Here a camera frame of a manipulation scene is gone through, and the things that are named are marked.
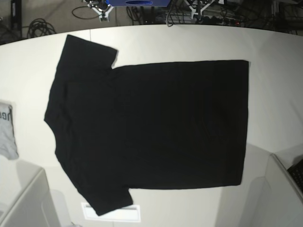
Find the grey left partition panel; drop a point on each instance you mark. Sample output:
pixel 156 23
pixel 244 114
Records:
pixel 33 206

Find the black T-shirt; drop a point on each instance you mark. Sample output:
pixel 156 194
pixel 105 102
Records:
pixel 159 126

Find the grey partition panel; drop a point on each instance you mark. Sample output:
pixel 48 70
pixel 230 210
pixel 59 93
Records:
pixel 273 200
pixel 33 206

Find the white label on table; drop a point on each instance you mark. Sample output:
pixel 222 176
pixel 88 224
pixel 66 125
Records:
pixel 126 214

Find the grey folded T-shirt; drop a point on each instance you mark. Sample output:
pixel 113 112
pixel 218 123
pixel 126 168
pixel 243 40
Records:
pixel 8 146

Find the blue box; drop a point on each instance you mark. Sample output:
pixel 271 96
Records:
pixel 155 3

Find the black keyboard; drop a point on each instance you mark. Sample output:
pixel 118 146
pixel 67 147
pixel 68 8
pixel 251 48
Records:
pixel 296 172

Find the grey right partition panel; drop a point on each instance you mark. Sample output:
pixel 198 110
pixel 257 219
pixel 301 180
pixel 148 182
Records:
pixel 273 200

